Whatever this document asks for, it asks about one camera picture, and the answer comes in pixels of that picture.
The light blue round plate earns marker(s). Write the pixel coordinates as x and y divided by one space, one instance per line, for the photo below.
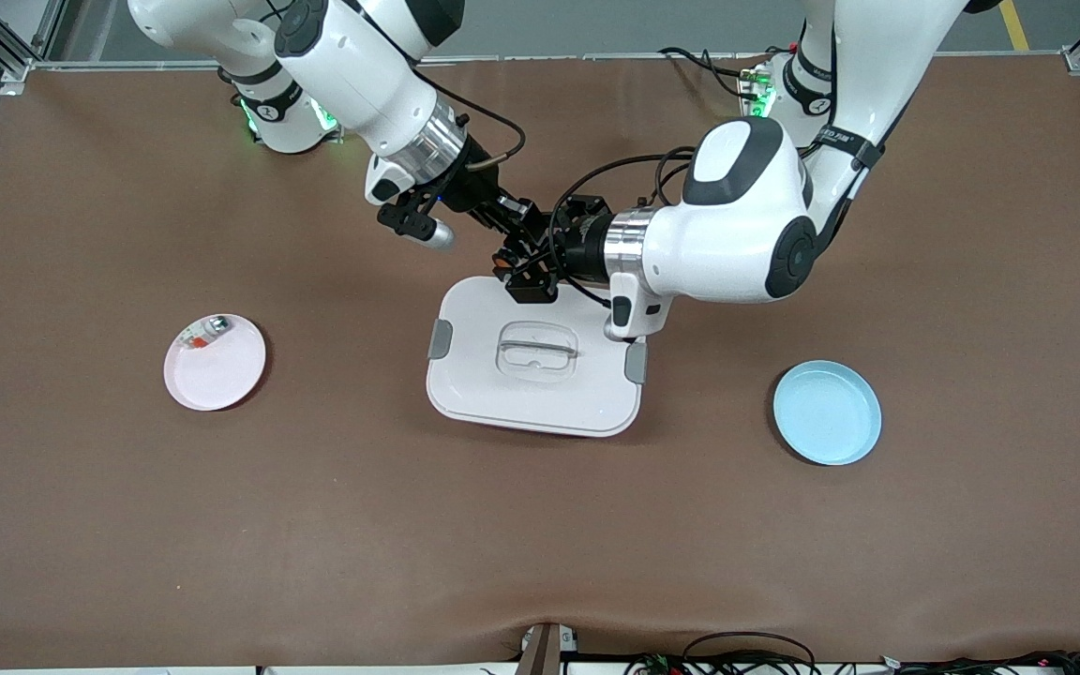
826 412

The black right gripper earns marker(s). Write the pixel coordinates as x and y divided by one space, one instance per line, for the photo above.
472 187

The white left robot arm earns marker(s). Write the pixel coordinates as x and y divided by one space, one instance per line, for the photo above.
737 234

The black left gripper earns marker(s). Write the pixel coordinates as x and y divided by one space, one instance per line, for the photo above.
583 246

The white lidded storage box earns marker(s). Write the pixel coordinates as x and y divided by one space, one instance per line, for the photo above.
502 394

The white green push button switch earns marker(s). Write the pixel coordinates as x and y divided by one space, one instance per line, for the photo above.
207 333

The pink round plate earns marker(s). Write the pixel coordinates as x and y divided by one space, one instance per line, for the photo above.
217 375

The gray box latch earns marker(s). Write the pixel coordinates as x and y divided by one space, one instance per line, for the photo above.
440 339
636 366

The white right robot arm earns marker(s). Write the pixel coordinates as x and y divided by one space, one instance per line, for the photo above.
352 75

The silver table edge rail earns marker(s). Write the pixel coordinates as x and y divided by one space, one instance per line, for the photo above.
549 58

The brown camera mount post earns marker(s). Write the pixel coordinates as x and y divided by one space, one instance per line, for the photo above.
540 652

